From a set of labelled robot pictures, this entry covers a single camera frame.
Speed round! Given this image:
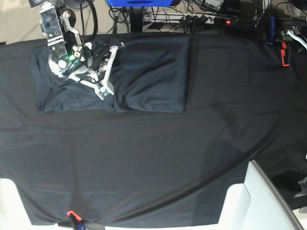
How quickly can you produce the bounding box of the round grey floor base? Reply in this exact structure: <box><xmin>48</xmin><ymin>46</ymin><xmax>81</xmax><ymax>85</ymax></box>
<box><xmin>63</xmin><ymin>0</ymin><xmax>95</xmax><ymax>10</ymax></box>

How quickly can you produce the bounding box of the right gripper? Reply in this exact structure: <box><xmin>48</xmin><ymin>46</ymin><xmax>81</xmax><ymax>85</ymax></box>
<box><xmin>38</xmin><ymin>4</ymin><xmax>124</xmax><ymax>101</ymax></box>

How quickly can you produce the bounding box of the black stand column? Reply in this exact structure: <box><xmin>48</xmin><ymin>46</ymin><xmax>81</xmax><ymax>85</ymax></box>
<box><xmin>127</xmin><ymin>7</ymin><xmax>148</xmax><ymax>33</ymax></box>

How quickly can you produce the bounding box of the black table cloth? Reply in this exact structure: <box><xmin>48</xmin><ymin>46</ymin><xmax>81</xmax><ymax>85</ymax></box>
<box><xmin>0</xmin><ymin>33</ymin><xmax>307</xmax><ymax>228</ymax></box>

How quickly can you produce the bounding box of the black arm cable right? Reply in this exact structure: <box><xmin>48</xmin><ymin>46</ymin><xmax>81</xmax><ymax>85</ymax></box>
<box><xmin>79</xmin><ymin>0</ymin><xmax>99</xmax><ymax>46</ymax></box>

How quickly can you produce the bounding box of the dark grey T-shirt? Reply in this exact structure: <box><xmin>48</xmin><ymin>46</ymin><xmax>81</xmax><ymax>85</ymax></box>
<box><xmin>30</xmin><ymin>36</ymin><xmax>190</xmax><ymax>113</ymax></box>

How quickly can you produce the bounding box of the white foam block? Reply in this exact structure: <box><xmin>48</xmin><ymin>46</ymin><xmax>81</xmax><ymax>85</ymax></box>
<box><xmin>0</xmin><ymin>178</ymin><xmax>59</xmax><ymax>230</ymax></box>
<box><xmin>198</xmin><ymin>160</ymin><xmax>304</xmax><ymax>230</ymax></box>

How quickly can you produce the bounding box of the white foam block left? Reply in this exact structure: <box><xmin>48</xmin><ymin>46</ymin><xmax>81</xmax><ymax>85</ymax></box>
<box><xmin>0</xmin><ymin>178</ymin><xmax>59</xmax><ymax>230</ymax></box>

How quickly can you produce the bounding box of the blue clamp handle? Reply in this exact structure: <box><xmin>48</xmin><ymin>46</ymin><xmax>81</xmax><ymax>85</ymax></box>
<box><xmin>265</xmin><ymin>16</ymin><xmax>275</xmax><ymax>45</ymax></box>

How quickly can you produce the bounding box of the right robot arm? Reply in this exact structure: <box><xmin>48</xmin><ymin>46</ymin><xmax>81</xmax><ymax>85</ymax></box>
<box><xmin>29</xmin><ymin>0</ymin><xmax>121</xmax><ymax>100</ymax></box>

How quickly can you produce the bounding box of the orange black clamp right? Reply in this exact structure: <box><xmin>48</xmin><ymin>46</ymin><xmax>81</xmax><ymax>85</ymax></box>
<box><xmin>280</xmin><ymin>41</ymin><xmax>292</xmax><ymax>67</ymax></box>

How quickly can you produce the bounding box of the white power strip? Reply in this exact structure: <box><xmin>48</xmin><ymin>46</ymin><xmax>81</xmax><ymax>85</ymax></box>
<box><xmin>143</xmin><ymin>12</ymin><xmax>238</xmax><ymax>25</ymax></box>

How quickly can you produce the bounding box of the blue plastic box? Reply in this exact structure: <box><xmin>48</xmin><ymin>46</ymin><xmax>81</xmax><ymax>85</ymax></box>
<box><xmin>106</xmin><ymin>0</ymin><xmax>173</xmax><ymax>7</ymax></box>

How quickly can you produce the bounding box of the white foam block right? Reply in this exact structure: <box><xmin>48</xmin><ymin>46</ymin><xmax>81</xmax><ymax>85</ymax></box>
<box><xmin>198</xmin><ymin>160</ymin><xmax>304</xmax><ymax>230</ymax></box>

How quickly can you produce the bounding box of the orange blue clamp bottom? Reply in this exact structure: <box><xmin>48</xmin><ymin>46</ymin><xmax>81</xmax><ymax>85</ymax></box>
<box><xmin>66</xmin><ymin>210</ymin><xmax>87</xmax><ymax>230</ymax></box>

